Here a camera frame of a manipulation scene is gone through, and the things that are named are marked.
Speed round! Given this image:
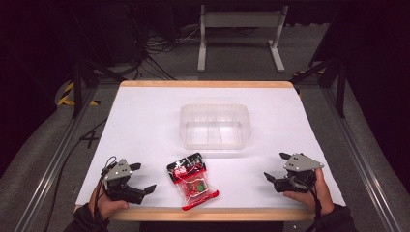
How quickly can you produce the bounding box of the bundle of floor cables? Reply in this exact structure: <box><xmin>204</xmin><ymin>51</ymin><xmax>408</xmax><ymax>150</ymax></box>
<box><xmin>109</xmin><ymin>3</ymin><xmax>202</xmax><ymax>81</ymax></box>

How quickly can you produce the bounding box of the aluminium floor rail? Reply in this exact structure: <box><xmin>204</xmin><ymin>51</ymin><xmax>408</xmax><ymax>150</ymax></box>
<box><xmin>322</xmin><ymin>86</ymin><xmax>404</xmax><ymax>232</ymax></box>
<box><xmin>13</xmin><ymin>86</ymin><xmax>98</xmax><ymax>232</ymax></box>

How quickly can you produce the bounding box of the hand-held gripper black cable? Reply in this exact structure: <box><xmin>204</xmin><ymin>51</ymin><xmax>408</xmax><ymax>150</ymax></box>
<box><xmin>291</xmin><ymin>175</ymin><xmax>323</xmax><ymax>220</ymax></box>
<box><xmin>93</xmin><ymin>156</ymin><xmax>119</xmax><ymax>226</ymax></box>

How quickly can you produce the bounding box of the clear plastic container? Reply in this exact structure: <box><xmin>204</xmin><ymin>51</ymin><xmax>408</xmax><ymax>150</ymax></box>
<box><xmin>178</xmin><ymin>102</ymin><xmax>252</xmax><ymax>151</ymax></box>

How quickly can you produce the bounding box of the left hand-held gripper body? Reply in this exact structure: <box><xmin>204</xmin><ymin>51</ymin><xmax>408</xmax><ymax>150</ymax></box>
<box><xmin>102</xmin><ymin>158</ymin><xmax>146</xmax><ymax>206</ymax></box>

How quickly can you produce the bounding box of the person's left hand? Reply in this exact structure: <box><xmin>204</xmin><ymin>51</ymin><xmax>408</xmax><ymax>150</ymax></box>
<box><xmin>88</xmin><ymin>187</ymin><xmax>130</xmax><ymax>220</ymax></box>

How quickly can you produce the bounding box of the yellow black hazard tape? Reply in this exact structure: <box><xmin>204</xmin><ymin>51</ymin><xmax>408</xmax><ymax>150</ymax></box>
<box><xmin>56</xmin><ymin>81</ymin><xmax>101</xmax><ymax>107</ymax></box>

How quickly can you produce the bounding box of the black metal stand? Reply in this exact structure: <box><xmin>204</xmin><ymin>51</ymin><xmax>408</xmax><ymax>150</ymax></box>
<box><xmin>289</xmin><ymin>57</ymin><xmax>347</xmax><ymax>119</ymax></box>
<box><xmin>69</xmin><ymin>57</ymin><xmax>127</xmax><ymax>120</ymax></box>

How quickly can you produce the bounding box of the right hand-held gripper black cable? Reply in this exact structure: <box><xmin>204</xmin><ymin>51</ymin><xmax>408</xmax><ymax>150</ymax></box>
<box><xmin>291</xmin><ymin>175</ymin><xmax>323</xmax><ymax>220</ymax></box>

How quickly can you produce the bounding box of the left hand-held gripper black cable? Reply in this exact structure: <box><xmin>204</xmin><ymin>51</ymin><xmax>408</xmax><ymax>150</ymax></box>
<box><xmin>93</xmin><ymin>156</ymin><xmax>119</xmax><ymax>226</ymax></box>

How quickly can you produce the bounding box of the red snack packet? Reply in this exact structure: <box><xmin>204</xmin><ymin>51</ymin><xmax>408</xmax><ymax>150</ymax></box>
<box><xmin>165</xmin><ymin>152</ymin><xmax>220</xmax><ymax>212</ymax></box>

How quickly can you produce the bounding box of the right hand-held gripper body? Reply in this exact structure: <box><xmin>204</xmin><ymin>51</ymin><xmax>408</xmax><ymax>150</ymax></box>
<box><xmin>273</xmin><ymin>153</ymin><xmax>325</xmax><ymax>194</ymax></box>

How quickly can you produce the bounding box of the person's right hand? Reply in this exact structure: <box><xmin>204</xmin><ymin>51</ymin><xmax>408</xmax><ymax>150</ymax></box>
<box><xmin>283</xmin><ymin>167</ymin><xmax>336</xmax><ymax>217</ymax></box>

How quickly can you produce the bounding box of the black tape cross mark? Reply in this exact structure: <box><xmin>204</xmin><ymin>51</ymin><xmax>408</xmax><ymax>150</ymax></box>
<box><xmin>78</xmin><ymin>130</ymin><xmax>100</xmax><ymax>150</ymax></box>

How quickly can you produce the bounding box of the white metal stand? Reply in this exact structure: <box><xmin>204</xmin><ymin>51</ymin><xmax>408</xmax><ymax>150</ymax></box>
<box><xmin>196</xmin><ymin>4</ymin><xmax>289</xmax><ymax>73</ymax></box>

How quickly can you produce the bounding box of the black floor cable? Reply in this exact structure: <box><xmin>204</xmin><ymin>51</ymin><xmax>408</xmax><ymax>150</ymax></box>
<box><xmin>42</xmin><ymin>117</ymin><xmax>109</xmax><ymax>232</ymax></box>

